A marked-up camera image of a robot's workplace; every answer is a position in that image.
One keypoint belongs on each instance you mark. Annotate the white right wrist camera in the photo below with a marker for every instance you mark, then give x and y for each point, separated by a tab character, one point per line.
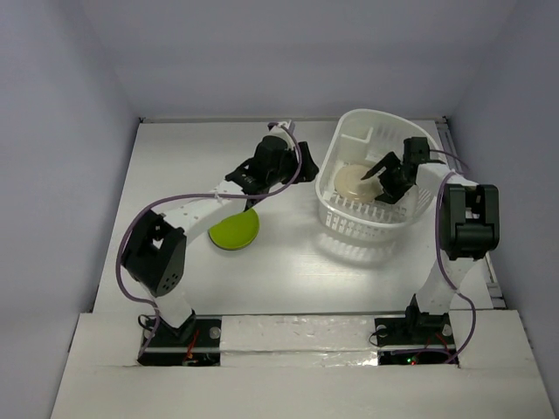
416	151

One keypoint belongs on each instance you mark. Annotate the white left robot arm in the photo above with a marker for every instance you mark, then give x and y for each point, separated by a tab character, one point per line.
154	247

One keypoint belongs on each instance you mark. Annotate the white plastic dish rack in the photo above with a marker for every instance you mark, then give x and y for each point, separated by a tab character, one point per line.
362	138

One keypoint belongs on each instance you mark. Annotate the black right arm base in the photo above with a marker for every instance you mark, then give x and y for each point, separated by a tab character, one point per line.
393	332

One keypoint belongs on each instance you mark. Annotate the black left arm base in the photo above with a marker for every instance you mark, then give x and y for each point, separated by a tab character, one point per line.
194	344

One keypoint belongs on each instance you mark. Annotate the lime green plate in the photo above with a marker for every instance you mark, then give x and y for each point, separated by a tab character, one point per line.
235	232

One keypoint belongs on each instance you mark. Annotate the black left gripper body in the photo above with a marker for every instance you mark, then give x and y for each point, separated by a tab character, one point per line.
286	170

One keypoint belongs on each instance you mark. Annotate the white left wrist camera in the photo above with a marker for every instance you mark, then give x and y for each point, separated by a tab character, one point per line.
283	129

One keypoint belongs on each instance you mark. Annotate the cream plate with black mark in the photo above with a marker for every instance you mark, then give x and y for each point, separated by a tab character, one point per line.
349	184

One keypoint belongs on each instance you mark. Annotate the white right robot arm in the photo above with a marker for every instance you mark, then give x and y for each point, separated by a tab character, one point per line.
467	227

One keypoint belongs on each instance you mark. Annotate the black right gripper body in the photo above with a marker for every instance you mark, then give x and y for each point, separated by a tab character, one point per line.
390	175

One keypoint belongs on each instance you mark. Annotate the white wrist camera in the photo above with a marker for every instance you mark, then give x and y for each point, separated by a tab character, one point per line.
416	151
283	129

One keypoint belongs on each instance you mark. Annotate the white foam front board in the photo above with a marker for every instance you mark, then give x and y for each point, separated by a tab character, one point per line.
431	391

